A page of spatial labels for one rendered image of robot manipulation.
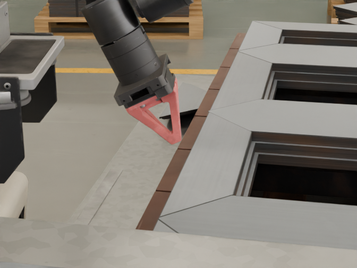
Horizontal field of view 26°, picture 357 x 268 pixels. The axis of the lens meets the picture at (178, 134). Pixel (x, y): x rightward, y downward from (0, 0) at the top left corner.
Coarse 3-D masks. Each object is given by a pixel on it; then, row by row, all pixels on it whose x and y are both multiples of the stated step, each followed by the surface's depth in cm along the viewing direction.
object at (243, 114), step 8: (240, 104) 149; (248, 104) 149; (256, 104) 149; (224, 112) 145; (232, 112) 145; (240, 112) 145; (248, 112) 145; (232, 120) 141; (240, 120) 141; (248, 120) 141; (248, 128) 137
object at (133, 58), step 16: (144, 32) 94; (112, 48) 92; (128, 48) 92; (144, 48) 93; (112, 64) 94; (128, 64) 92; (144, 64) 93; (160, 64) 95; (128, 80) 93; (144, 80) 92; (160, 80) 91; (128, 96) 91
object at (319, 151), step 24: (288, 72) 176; (312, 72) 175; (336, 72) 174; (264, 96) 159; (264, 144) 135; (288, 144) 135; (312, 144) 134; (336, 144) 134; (336, 168) 134; (240, 192) 117
